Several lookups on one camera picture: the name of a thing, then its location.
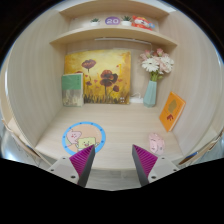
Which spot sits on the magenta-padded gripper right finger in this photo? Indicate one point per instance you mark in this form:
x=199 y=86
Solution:
x=151 y=166

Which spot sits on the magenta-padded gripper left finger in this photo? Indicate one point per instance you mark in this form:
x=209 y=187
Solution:
x=72 y=166

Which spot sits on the pink computer mouse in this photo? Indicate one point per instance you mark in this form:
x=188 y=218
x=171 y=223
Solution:
x=156 y=144

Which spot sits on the round blue-rimmed cartoon mouse pad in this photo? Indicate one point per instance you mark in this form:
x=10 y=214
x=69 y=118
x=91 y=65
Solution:
x=83 y=135

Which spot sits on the orange book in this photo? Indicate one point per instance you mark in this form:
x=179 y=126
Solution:
x=171 y=111

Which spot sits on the white power strip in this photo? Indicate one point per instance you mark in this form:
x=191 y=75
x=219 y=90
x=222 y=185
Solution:
x=136 y=99

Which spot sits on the pale teal faceted vase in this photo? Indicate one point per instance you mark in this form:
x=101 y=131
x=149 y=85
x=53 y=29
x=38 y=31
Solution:
x=150 y=95

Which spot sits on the green and beige book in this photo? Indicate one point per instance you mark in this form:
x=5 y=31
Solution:
x=72 y=88

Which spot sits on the yellow poppy flower painting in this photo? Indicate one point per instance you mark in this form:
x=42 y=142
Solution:
x=100 y=75

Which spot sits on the pink and white flower bouquet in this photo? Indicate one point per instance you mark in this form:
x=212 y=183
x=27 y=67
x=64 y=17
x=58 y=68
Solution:
x=156 y=63

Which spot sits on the white light bar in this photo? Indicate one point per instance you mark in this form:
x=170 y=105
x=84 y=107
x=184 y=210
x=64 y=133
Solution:
x=120 y=40

